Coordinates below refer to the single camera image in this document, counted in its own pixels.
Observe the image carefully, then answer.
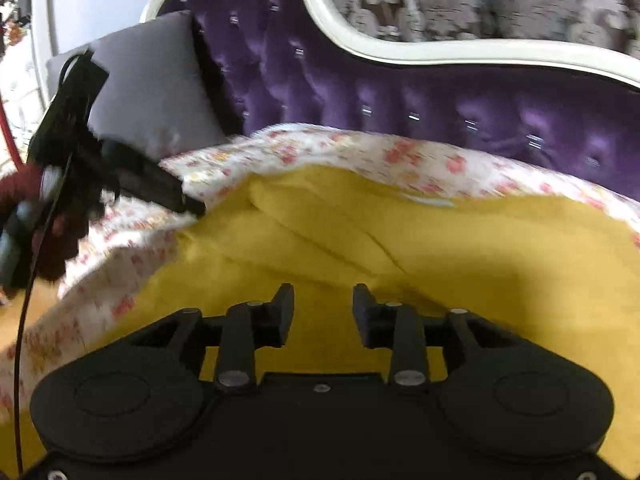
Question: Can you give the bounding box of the floral blanket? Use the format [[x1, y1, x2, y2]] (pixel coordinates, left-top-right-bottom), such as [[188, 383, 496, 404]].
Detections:
[[0, 124, 640, 426]]

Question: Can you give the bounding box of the yellow fleece garment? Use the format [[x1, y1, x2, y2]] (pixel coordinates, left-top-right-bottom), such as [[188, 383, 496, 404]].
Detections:
[[0, 165, 640, 467]]

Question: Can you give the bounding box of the black cable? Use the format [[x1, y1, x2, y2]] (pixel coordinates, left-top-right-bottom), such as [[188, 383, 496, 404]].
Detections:
[[13, 150, 76, 478]]

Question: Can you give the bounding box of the purple tufted sofa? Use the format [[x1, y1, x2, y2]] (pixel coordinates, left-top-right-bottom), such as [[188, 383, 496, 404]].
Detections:
[[140, 0, 640, 196]]

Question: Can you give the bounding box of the white curved frame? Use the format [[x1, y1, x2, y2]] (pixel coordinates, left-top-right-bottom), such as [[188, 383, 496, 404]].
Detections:
[[29, 0, 67, 107]]

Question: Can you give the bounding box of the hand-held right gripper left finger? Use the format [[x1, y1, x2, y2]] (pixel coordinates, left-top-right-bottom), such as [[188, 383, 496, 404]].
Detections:
[[127, 282, 296, 393]]

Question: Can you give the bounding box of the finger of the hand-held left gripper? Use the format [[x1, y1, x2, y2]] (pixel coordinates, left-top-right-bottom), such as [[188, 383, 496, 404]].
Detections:
[[102, 141, 207, 217]]

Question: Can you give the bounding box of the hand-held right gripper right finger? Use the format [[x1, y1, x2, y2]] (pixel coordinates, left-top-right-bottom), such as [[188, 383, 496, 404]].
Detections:
[[352, 282, 521, 393]]

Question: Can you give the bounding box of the grey pillow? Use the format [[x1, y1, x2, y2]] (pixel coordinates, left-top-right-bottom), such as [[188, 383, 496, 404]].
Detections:
[[46, 10, 237, 167]]

